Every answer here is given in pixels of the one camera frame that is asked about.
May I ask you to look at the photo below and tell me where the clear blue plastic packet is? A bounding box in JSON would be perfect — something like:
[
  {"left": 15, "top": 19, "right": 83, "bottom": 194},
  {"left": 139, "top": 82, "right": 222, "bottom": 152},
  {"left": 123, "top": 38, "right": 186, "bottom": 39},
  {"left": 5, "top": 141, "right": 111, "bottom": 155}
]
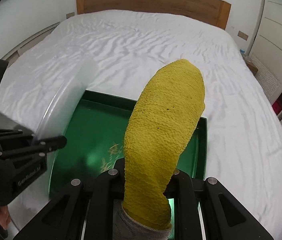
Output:
[{"left": 36, "top": 59, "right": 98, "bottom": 140}]

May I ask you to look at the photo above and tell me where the yellow cloth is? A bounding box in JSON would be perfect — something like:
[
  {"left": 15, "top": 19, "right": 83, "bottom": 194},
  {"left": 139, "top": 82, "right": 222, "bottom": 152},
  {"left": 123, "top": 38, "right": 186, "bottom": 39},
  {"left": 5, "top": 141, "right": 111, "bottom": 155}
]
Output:
[{"left": 122, "top": 59, "right": 205, "bottom": 230}]

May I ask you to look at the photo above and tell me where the person's left hand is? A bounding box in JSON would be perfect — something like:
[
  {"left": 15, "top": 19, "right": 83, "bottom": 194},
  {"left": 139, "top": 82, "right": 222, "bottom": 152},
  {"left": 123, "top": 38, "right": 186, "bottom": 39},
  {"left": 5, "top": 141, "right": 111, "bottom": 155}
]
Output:
[{"left": 0, "top": 206, "right": 11, "bottom": 230}]

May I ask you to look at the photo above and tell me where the green rectangular tray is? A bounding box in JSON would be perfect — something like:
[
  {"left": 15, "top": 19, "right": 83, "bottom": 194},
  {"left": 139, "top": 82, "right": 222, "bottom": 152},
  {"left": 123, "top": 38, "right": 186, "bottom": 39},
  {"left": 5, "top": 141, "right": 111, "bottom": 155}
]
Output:
[{"left": 48, "top": 89, "right": 208, "bottom": 240}]

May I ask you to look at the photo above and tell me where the white bed duvet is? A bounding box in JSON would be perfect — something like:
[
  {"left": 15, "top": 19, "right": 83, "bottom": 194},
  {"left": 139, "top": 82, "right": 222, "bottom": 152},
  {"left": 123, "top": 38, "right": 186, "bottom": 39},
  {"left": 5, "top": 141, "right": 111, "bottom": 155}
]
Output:
[{"left": 0, "top": 10, "right": 282, "bottom": 239}]

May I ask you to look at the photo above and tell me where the left white radiator cover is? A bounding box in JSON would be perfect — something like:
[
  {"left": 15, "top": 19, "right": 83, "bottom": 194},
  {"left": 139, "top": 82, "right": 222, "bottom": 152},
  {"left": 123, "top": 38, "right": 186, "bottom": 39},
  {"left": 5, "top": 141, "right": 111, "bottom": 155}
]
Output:
[{"left": 2, "top": 22, "right": 60, "bottom": 66}]

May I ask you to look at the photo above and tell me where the right wooden nightstand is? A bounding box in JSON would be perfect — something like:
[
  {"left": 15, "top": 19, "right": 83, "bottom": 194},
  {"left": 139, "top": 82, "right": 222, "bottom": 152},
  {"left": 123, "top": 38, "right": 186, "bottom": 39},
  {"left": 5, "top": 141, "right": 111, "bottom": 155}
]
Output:
[{"left": 242, "top": 53, "right": 258, "bottom": 76}]

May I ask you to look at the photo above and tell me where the wooden headboard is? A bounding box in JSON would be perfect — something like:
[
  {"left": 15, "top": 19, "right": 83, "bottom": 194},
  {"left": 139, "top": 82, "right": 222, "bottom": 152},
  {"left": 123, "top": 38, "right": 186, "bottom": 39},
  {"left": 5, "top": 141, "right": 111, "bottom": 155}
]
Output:
[{"left": 76, "top": 0, "right": 231, "bottom": 30}]

